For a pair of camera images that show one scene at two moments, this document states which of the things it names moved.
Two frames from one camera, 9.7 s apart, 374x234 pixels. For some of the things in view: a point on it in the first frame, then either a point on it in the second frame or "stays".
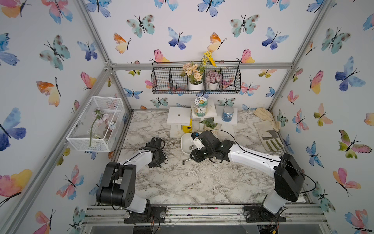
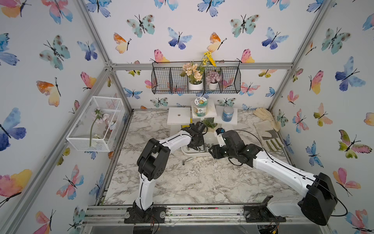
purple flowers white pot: x=212 y=78 stays
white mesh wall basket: x=97 y=125 stays
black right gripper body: x=201 y=154 -> x=223 y=151
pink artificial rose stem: x=100 y=117 stays
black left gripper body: x=161 y=158 -> x=199 y=142
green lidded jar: x=200 y=107 stays
